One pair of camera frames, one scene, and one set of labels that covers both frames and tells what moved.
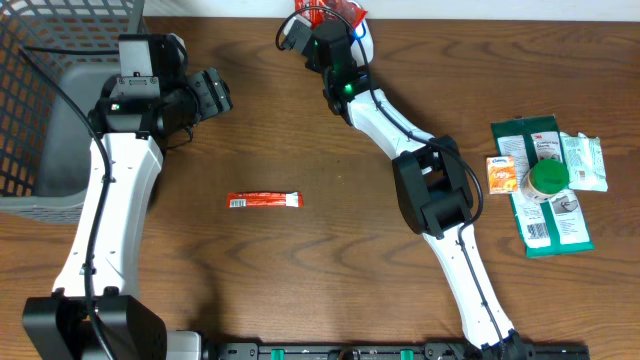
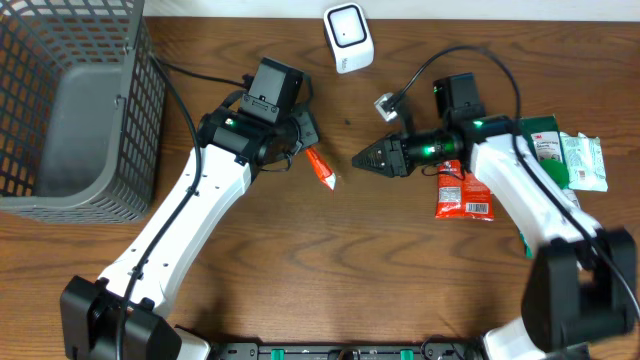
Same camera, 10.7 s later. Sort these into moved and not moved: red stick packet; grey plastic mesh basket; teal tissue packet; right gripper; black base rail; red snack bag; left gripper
Moved: left gripper; red snack bag; right gripper; red stick packet
Not moved: black base rail; teal tissue packet; grey plastic mesh basket
